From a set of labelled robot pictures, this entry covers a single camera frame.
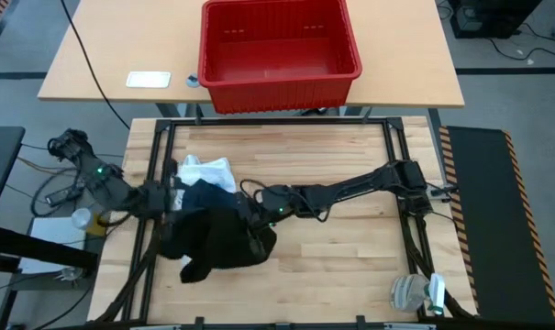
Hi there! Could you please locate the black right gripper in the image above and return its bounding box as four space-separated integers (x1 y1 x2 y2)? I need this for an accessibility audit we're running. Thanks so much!
233 184 296 233

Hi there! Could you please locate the dark navy garment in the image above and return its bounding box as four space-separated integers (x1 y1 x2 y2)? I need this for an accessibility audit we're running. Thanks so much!
181 178 242 213

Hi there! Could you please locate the black knit sweater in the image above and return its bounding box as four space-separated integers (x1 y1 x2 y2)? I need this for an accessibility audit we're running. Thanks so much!
159 205 278 284

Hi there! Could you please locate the white button-up shirt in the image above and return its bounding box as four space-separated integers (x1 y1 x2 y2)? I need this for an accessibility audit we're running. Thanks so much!
172 154 239 212

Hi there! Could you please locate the plastic bottle yellow liquid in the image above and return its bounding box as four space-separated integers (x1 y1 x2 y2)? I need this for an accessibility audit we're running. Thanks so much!
70 207 111 237

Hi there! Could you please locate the black power adapter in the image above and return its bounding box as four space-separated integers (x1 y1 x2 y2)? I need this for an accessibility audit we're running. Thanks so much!
44 185 83 207

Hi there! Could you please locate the white paper sheet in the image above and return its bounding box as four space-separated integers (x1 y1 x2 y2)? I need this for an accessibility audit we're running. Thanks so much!
17 215 88 275

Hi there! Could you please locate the small clear plastic object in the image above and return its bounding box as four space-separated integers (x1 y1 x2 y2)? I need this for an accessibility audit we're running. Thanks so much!
54 267 83 282

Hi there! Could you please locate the white rectangular pad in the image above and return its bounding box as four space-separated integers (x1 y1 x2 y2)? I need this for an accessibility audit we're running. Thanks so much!
125 70 172 90

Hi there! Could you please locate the black metal beam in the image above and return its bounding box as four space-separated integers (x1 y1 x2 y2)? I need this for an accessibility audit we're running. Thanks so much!
0 224 99 271

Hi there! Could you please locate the red plastic bin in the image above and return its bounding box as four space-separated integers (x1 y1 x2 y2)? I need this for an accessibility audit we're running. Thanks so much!
196 0 363 116

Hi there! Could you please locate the beige wooden desk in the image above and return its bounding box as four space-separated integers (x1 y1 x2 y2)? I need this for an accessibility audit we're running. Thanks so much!
37 0 465 109

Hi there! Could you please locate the black hazard-striped floor mat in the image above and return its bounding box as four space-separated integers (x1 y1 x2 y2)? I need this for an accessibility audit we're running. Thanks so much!
437 126 555 325

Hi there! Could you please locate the black equipment case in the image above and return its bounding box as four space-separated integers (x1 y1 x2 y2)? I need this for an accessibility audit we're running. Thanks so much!
446 0 544 40

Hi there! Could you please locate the black aluminium table frame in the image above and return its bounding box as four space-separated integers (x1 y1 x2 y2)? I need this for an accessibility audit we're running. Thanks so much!
93 116 480 330

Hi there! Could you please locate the brown floor cable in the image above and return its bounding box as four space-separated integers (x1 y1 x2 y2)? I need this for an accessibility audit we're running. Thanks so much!
16 157 79 178

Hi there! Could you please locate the thin black floor cable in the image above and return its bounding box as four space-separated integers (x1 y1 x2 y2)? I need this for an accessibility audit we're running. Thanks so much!
19 143 125 160

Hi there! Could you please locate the long thick black cable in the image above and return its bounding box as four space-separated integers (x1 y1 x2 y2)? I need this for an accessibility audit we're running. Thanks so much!
59 0 131 131

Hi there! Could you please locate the looped black floor cable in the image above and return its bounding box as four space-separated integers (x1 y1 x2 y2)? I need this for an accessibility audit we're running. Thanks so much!
485 22 555 61

